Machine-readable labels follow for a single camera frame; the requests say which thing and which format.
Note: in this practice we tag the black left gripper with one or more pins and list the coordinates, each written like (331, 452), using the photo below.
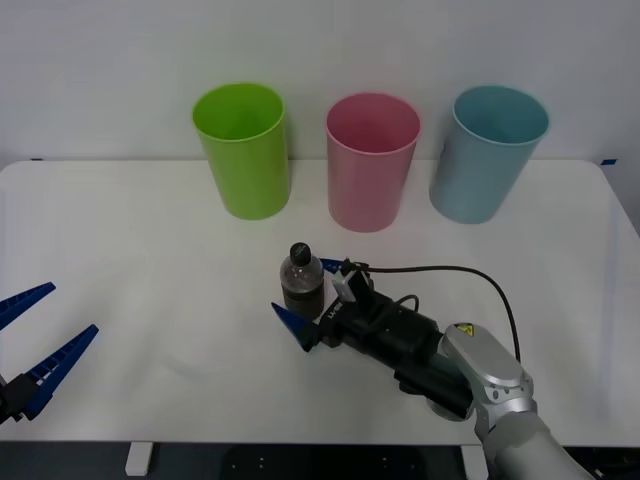
(3, 400)

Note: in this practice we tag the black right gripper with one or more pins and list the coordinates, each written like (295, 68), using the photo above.
(380, 330)

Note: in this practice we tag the small dark drink bottle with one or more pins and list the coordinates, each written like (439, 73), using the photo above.
(301, 295)

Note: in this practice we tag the pink plastic bin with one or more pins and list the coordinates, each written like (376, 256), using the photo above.
(367, 190)

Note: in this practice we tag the green plastic bin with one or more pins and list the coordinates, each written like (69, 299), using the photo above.
(250, 175)

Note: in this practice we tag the white table leg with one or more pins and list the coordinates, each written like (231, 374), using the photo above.
(137, 459)

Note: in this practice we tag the pale blue plastic bin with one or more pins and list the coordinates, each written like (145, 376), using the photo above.
(475, 180)

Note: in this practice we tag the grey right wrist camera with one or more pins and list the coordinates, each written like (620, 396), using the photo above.
(345, 289)

